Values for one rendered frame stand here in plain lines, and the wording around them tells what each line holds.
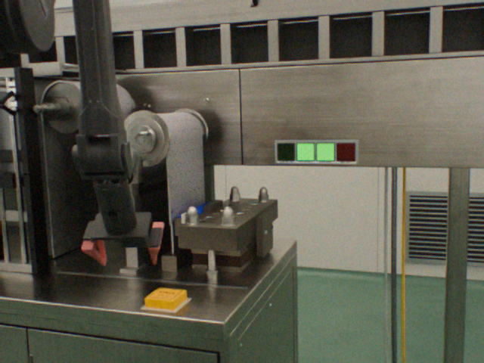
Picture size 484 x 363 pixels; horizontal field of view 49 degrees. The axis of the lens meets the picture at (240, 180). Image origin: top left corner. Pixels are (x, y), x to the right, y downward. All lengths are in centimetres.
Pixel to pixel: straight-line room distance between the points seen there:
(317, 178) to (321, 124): 243
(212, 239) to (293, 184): 274
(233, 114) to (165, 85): 25
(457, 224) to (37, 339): 124
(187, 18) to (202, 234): 72
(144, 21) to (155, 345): 104
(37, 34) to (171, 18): 125
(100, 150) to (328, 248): 335
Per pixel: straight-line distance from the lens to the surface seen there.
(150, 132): 138
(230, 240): 132
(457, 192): 175
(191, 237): 136
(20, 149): 152
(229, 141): 167
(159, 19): 178
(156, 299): 118
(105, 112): 84
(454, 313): 185
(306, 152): 159
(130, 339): 126
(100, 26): 85
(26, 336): 142
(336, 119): 158
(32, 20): 53
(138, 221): 97
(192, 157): 153
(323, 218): 405
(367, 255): 407
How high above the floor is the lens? 134
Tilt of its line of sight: 8 degrees down
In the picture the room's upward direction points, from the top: 2 degrees counter-clockwise
